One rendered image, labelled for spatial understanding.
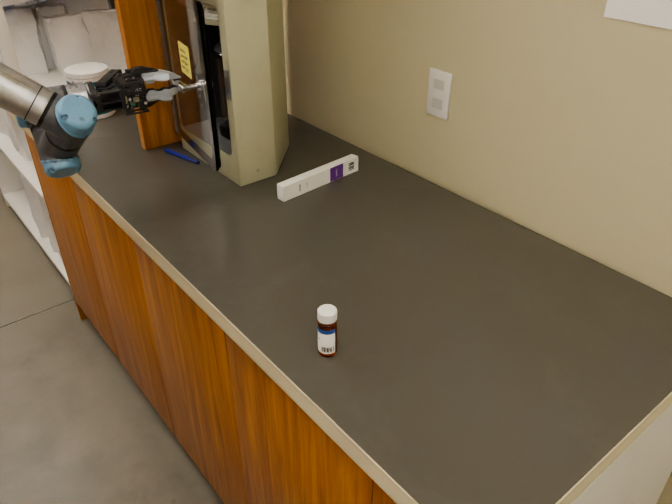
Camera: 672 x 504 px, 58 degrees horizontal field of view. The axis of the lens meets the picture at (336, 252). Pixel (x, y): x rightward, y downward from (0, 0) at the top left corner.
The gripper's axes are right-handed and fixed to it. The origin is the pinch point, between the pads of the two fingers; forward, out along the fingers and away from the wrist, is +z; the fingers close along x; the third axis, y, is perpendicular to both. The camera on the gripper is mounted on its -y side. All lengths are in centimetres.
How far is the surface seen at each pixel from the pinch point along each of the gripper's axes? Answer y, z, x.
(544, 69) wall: 56, 61, 8
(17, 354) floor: -75, -58, -120
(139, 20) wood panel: -25.8, 0.0, 9.0
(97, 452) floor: -11, -41, -120
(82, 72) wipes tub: -58, -12, -11
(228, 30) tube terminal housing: 10.0, 10.8, 12.5
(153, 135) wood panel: -25.5, -1.6, -22.3
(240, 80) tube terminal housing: 9.7, 12.7, 0.9
